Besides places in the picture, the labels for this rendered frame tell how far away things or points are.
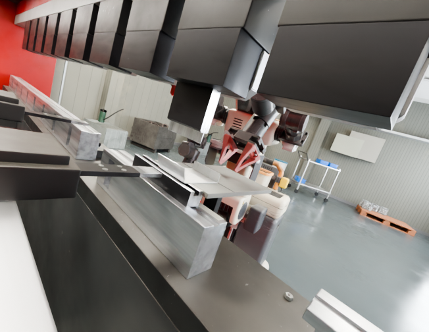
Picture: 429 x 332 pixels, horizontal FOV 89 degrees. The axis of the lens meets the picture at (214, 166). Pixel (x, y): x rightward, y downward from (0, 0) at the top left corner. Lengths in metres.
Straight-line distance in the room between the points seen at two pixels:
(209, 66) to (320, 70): 0.16
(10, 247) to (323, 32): 0.34
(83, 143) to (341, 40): 0.73
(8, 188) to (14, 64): 2.22
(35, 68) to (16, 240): 2.30
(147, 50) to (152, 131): 4.73
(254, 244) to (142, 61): 1.22
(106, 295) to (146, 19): 0.58
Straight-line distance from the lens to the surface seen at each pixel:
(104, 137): 4.65
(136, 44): 0.57
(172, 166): 0.42
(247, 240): 1.48
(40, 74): 2.51
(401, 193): 8.45
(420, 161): 8.49
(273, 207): 1.37
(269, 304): 0.43
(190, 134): 0.41
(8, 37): 2.48
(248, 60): 0.37
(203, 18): 0.41
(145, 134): 5.33
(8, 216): 0.28
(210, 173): 0.49
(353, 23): 0.29
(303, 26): 0.30
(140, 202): 0.48
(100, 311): 0.61
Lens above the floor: 1.12
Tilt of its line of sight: 11 degrees down
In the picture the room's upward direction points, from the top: 19 degrees clockwise
